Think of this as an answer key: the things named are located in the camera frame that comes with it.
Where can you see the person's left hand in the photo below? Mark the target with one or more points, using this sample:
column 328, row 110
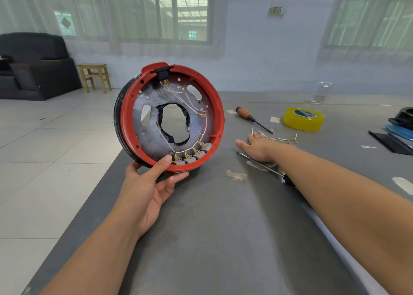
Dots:
column 145, row 198

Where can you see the person's right hand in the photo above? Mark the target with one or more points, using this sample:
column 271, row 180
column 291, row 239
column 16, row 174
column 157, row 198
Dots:
column 258, row 148

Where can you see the red round appliance base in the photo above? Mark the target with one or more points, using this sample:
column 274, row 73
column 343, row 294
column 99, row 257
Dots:
column 132, row 117

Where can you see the person's left forearm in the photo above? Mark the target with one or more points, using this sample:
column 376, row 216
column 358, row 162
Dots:
column 90, row 266

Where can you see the person's right forearm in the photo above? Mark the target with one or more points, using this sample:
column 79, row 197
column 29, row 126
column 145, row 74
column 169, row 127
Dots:
column 348, row 214

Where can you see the black round appliance part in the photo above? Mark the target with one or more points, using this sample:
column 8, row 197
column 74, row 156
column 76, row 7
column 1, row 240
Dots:
column 405, row 118

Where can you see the crumpled white tape piece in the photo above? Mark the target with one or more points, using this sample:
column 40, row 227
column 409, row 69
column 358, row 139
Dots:
column 236, row 175

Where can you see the yellow tape roll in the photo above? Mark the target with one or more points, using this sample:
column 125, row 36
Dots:
column 293, row 123

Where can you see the black flat plate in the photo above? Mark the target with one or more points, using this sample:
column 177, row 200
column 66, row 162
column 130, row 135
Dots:
column 387, row 143

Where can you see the small wooden stool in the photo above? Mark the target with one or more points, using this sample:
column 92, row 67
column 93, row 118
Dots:
column 94, row 68

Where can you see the sheer white curtain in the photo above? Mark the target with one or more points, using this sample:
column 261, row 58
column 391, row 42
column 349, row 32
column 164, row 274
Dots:
column 26, row 10
column 368, row 54

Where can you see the narrow white tape strip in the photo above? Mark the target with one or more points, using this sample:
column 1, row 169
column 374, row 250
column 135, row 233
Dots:
column 402, row 185

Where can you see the black armchair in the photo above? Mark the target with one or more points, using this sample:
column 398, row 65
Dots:
column 35, row 69

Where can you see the large barred window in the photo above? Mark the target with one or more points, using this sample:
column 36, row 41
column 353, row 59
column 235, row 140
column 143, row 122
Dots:
column 135, row 10
column 371, row 14

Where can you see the white wall box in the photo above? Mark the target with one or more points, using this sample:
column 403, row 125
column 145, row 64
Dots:
column 276, row 10

